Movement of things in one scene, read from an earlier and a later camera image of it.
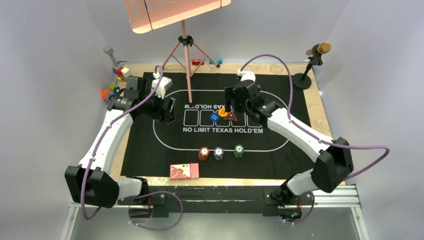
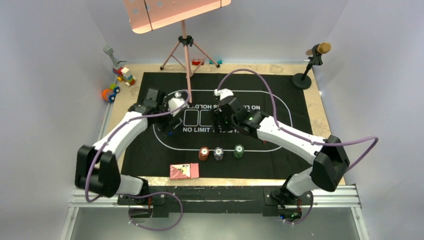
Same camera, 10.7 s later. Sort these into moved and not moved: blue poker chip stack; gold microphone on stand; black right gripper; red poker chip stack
Moved: black right gripper
Not moved: gold microphone on stand; red poker chip stack; blue poker chip stack
